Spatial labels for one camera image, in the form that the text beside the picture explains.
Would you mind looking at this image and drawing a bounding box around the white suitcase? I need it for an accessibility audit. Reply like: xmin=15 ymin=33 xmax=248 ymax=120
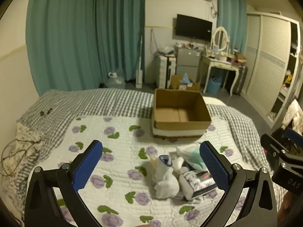
xmin=155 ymin=54 xmax=177 ymax=89

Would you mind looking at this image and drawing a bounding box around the white cloth bundle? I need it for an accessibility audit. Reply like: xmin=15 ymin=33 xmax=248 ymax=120
xmin=154 ymin=170 xmax=180 ymax=199

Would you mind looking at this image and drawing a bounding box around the blue plastic basket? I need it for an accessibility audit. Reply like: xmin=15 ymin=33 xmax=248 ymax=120
xmin=205 ymin=78 xmax=222 ymax=94

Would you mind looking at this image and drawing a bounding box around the small open brown carton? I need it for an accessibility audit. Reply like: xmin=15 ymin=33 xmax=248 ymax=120
xmin=169 ymin=74 xmax=201 ymax=92

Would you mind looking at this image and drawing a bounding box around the white sliding-door wardrobe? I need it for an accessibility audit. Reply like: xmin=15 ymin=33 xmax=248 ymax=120
xmin=244 ymin=11 xmax=303 ymax=128

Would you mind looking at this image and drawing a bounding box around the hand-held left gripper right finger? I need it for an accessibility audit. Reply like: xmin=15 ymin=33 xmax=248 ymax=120
xmin=199 ymin=141 xmax=278 ymax=227

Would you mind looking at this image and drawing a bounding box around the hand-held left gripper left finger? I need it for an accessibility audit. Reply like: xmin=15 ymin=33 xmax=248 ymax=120
xmin=24 ymin=140 xmax=103 ymax=227

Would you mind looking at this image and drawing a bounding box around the person's right hand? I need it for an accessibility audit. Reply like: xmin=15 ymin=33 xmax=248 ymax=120
xmin=277 ymin=190 xmax=294 ymax=220

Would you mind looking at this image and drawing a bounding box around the clear water jug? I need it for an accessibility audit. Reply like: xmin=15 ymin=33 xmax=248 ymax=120
xmin=104 ymin=72 xmax=126 ymax=90

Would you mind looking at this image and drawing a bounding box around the white quilt with purple flowers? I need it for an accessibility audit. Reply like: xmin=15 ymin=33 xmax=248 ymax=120
xmin=24 ymin=116 xmax=287 ymax=227

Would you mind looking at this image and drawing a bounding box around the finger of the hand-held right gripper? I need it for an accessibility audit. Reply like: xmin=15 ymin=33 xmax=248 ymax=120
xmin=285 ymin=128 xmax=303 ymax=147
xmin=260 ymin=134 xmax=303 ymax=168

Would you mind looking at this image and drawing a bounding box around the wide teal curtain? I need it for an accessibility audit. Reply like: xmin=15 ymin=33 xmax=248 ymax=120
xmin=26 ymin=0 xmax=146 ymax=95

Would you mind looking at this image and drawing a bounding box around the cream cloth bundle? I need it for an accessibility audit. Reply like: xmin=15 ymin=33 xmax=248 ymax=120
xmin=283 ymin=99 xmax=303 ymax=135

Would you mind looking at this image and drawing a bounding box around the brown and white cardboard box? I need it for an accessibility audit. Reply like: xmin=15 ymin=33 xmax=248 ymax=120
xmin=151 ymin=88 xmax=212 ymax=139

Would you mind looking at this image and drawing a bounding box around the thin brown cable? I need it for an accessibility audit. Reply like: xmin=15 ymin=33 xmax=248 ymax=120
xmin=1 ymin=138 xmax=41 ymax=176

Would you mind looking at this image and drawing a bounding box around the white and blue tube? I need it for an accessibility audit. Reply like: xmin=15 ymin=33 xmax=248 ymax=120
xmin=155 ymin=155 xmax=173 ymax=182

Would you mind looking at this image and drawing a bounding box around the narrow teal curtain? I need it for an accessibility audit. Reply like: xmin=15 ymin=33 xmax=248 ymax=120
xmin=216 ymin=0 xmax=248 ymax=55

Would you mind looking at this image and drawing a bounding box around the cream lace pillow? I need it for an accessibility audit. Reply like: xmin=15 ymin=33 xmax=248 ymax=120
xmin=0 ymin=123 xmax=45 ymax=178

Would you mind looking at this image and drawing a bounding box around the white oval vanity mirror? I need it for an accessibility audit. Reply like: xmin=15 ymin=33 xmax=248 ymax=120
xmin=211 ymin=26 xmax=230 ymax=52

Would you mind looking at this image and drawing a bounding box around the clear plastic bag with green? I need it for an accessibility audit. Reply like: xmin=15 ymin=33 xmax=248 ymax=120
xmin=176 ymin=144 xmax=209 ymax=171

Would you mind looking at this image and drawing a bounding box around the grey checked bedsheet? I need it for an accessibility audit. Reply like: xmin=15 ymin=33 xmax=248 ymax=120
xmin=0 ymin=89 xmax=288 ymax=225

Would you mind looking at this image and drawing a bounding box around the white stick mop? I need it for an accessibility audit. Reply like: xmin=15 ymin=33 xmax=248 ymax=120
xmin=135 ymin=35 xmax=144 ymax=88

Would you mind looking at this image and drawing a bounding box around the black wall television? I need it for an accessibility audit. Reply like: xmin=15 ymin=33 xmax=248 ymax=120
xmin=175 ymin=14 xmax=213 ymax=42

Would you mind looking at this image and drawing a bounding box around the grey patterned tissue pack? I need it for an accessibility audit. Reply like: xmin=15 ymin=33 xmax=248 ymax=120
xmin=179 ymin=169 xmax=218 ymax=200

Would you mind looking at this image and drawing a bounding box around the dark striped suitcase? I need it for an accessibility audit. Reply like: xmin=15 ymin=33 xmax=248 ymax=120
xmin=230 ymin=65 xmax=248 ymax=96

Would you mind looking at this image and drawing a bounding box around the grey mini fridge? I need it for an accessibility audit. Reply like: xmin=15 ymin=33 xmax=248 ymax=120
xmin=175 ymin=45 xmax=201 ymax=82

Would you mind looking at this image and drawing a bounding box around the white dressing table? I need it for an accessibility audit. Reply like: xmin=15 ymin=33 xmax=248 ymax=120
xmin=201 ymin=52 xmax=247 ymax=96

